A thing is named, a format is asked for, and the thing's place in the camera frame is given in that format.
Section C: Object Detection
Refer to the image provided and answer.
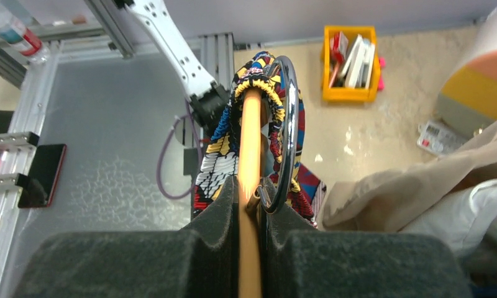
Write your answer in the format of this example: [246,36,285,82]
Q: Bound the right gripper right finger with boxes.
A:
[260,178,473,298]

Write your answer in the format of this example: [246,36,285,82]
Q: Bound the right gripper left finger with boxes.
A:
[13,176,237,297]

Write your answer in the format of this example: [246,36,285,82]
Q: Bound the wooden hanger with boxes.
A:
[237,56,299,297]

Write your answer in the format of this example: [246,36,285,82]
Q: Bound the colourful comic print shorts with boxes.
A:
[191,51,327,226]

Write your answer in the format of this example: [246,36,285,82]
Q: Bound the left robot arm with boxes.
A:
[114,1,234,137]

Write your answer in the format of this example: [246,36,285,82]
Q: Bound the beige hanging shorts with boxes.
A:
[316,121,497,232]

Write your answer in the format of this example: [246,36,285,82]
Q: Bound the white hanging shorts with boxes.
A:
[401,179,497,258]

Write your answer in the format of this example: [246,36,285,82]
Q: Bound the black red smartphone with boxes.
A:
[17,144,67,209]

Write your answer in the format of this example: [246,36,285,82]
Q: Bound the yellow plastic bin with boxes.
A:
[321,25,381,102]

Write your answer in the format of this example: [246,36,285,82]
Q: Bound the clear plastic water bottle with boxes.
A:
[0,2,50,64]

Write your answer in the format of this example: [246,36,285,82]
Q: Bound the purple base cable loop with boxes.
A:
[155,101,204,201]

